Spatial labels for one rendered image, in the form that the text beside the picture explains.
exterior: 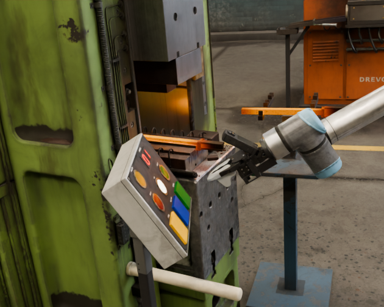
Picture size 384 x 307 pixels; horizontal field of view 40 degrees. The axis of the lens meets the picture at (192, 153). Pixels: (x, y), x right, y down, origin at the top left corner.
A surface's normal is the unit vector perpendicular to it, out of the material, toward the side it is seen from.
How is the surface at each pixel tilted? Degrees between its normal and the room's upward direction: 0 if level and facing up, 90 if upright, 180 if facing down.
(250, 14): 89
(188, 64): 90
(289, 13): 91
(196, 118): 90
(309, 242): 0
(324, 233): 0
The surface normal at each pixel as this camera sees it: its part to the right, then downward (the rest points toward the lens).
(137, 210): -0.04, 0.38
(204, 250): 0.89, 0.11
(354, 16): -0.28, 0.38
